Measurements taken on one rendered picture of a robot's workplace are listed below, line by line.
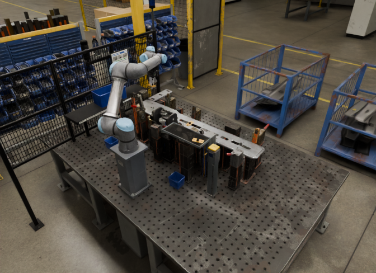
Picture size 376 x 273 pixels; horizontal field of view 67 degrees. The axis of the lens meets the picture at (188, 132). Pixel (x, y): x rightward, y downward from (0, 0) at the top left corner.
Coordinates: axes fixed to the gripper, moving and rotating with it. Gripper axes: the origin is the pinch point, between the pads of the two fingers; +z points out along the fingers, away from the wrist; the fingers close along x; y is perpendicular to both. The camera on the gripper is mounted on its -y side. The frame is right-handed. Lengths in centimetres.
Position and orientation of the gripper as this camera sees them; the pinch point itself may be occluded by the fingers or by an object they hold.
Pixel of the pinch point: (151, 83)
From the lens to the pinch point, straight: 272.8
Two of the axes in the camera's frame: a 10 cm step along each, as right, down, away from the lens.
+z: 0.0, 8.3, 5.6
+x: 6.3, -4.4, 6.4
